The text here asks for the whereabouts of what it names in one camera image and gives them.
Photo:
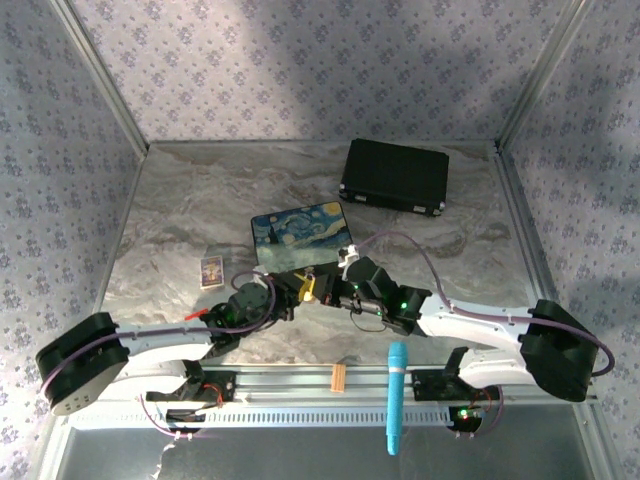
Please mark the red plastic object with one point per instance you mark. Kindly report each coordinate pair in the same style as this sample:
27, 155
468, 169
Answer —
196, 315

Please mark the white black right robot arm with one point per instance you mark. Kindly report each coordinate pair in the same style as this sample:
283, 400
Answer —
475, 325

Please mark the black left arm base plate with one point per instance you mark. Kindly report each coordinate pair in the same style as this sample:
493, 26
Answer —
220, 387

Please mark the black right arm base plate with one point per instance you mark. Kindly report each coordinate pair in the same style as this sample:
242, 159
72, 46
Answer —
430, 385

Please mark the yellow padlock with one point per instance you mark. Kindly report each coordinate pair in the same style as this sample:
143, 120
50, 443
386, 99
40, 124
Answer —
306, 289

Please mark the small wooden block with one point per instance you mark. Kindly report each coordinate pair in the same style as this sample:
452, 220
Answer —
338, 378

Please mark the black hard case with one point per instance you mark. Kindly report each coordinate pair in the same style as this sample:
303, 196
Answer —
395, 177

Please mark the starry night print box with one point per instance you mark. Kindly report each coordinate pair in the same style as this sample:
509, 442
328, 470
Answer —
302, 237

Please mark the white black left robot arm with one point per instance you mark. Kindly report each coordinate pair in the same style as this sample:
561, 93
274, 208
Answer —
165, 345

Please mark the aluminium enclosure corner post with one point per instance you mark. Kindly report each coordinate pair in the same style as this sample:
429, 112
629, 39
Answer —
100, 75
545, 70

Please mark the aluminium mounting rail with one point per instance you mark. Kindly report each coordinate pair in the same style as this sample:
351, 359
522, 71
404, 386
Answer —
310, 385

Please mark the small playing card box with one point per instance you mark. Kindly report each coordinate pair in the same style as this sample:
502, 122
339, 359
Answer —
212, 272

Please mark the blue marker pen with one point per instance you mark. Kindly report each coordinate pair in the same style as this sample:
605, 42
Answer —
396, 395

